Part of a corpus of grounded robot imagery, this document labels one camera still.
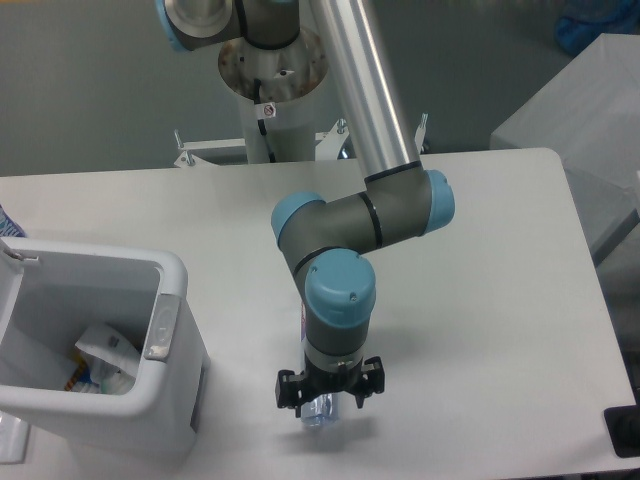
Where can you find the blue patterned packet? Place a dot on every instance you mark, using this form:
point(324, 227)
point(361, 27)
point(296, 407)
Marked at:
point(8, 227)

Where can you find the clear plastic bag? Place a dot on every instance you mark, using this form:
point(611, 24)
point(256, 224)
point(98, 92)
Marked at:
point(112, 359)

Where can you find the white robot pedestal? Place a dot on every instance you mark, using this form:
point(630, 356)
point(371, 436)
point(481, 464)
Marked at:
point(276, 91)

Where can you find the black device at table edge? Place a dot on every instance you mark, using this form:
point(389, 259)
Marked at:
point(623, 427)

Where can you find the clear plastic water bottle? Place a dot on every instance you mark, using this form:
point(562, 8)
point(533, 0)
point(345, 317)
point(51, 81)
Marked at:
point(324, 410)

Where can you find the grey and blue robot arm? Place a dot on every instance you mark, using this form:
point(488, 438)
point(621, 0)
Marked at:
point(325, 243)

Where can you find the grey covered box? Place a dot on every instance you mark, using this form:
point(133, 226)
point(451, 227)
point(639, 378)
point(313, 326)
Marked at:
point(589, 115)

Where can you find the white plastic trash can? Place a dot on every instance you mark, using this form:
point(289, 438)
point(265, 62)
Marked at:
point(51, 292)

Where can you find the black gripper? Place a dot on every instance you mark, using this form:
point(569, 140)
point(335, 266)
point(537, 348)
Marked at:
point(361, 380)

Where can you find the blue plastic bag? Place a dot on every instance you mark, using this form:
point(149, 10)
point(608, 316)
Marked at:
point(581, 22)

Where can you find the blue and yellow carton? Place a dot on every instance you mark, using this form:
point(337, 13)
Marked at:
point(80, 381)

